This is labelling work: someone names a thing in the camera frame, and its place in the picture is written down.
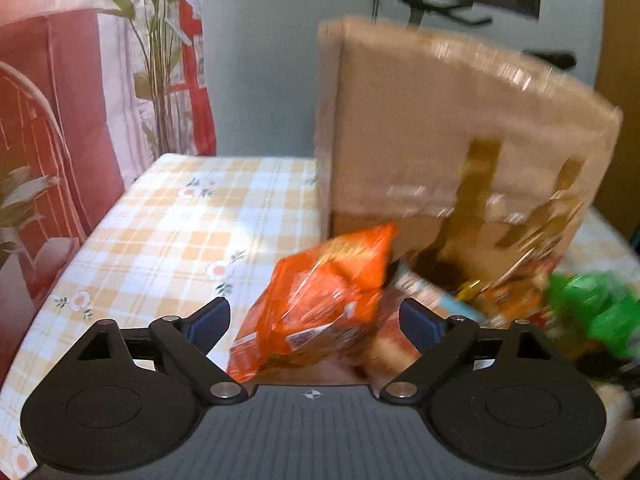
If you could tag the wooden panel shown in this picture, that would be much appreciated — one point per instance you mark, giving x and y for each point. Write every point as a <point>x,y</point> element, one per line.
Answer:
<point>620,85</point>

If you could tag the orange snack bag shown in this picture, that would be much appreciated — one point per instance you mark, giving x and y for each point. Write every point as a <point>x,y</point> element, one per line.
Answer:
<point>320,305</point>

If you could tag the beige and orange cracker packet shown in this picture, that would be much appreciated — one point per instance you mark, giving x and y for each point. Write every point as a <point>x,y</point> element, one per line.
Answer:
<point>392,350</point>

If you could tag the brown snack packet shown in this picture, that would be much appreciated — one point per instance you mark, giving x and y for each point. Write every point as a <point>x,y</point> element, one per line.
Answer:
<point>520,292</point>

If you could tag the green snack bag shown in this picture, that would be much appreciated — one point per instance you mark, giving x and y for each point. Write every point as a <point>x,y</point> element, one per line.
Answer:
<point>600,310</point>

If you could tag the blue and white snack packet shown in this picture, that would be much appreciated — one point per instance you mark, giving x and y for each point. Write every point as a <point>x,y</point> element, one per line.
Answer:
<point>430,292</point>

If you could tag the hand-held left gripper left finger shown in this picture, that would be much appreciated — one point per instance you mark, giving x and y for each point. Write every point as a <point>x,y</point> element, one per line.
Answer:
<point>212,319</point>

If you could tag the black exercise bike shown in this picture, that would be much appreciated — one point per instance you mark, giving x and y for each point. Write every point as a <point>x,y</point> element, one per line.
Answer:
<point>440,7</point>

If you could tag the brown cardboard box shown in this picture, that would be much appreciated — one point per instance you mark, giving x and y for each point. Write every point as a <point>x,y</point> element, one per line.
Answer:
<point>425,125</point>

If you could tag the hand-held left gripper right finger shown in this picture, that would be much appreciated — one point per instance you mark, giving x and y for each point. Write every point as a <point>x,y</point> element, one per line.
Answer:
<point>419,322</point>

